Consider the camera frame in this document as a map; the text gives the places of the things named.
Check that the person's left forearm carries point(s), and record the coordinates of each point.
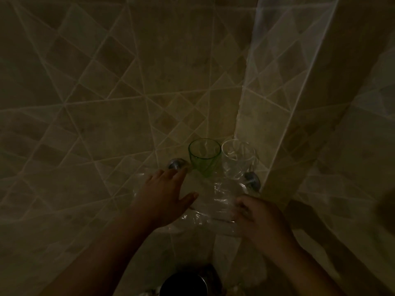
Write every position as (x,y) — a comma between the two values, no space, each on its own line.
(98,258)

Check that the green glass cup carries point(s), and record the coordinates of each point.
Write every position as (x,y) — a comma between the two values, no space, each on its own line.
(204,157)

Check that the clear glass corner shelf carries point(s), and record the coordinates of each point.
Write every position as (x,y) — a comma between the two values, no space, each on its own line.
(209,197)

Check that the person's left hand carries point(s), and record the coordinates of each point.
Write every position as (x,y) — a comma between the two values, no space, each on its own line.
(159,201)

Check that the person's right forearm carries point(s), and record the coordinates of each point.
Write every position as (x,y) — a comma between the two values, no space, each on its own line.
(304,271)

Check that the person's right fingers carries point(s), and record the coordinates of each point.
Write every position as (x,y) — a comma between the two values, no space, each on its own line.
(244,209)

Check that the black round bin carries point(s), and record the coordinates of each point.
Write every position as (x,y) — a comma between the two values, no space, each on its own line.
(189,282)

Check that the chrome shelf mount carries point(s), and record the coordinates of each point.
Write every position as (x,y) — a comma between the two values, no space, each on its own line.
(176,164)
(253,179)

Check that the person's left middle finger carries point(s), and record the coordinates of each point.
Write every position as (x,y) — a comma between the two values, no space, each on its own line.
(169,177)

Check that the clear glass cup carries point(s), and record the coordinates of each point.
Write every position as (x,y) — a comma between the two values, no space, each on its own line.
(237,158)

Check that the person's left little finger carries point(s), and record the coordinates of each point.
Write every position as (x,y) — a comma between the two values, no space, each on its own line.
(147,181)

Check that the person's left thumb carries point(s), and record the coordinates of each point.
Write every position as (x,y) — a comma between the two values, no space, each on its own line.
(189,200)

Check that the person's right hand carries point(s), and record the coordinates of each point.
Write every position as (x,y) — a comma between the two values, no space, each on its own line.
(265,223)

